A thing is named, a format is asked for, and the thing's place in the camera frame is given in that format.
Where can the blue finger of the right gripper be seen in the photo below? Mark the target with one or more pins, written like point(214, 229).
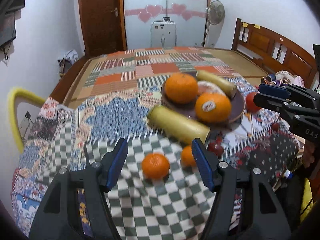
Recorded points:
point(300, 95)
point(277, 104)

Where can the dark red grape centre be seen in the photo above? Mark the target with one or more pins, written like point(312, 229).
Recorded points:
point(215, 147)

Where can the patterned patchwork tablecloth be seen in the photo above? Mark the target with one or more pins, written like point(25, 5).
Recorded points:
point(175, 207)

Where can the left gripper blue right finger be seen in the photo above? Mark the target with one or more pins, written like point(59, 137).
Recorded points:
point(261, 217)

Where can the small mandarin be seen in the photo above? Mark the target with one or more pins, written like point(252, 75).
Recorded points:
point(155, 166)
point(187, 158)

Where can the wooden bed headboard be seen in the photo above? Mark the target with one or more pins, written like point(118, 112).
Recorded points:
point(273, 52)

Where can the clothes pile on chair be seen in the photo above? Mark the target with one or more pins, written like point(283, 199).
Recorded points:
point(67, 61)

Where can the small black wall monitor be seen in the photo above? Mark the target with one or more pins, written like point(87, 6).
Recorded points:
point(8, 30)

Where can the brown wooden door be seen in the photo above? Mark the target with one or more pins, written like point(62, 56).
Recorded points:
point(101, 26)

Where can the wall power socket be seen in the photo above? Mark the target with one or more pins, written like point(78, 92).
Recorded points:
point(26, 121)

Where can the small mandarin rear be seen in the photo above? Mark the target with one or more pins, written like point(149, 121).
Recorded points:
point(187, 158)

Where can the small mandarin front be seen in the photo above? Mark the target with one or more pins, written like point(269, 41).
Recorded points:
point(155, 166)

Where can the large orange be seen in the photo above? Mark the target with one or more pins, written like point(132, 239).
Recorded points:
point(213, 108)
point(181, 88)

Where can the large orange front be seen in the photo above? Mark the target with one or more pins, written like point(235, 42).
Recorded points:
point(213, 108)

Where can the striped patchwork bed blanket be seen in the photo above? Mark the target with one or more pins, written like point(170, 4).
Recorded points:
point(138, 68)

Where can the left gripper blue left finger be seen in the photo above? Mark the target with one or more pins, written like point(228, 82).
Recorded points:
point(74, 205)

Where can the red tomato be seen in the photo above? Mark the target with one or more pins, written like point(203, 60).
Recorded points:
point(250, 105)

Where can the standing electric fan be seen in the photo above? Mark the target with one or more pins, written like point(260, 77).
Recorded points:
point(215, 16)

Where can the dark purple ceramic plate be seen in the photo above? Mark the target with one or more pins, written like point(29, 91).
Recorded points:
point(188, 110)

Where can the dark red grape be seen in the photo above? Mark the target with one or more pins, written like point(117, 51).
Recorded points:
point(275, 126)
point(215, 147)

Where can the dark red grape right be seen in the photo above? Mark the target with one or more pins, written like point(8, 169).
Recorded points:
point(275, 126)

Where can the sliding wardrobe with hearts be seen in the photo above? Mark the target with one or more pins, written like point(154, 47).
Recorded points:
point(188, 15)

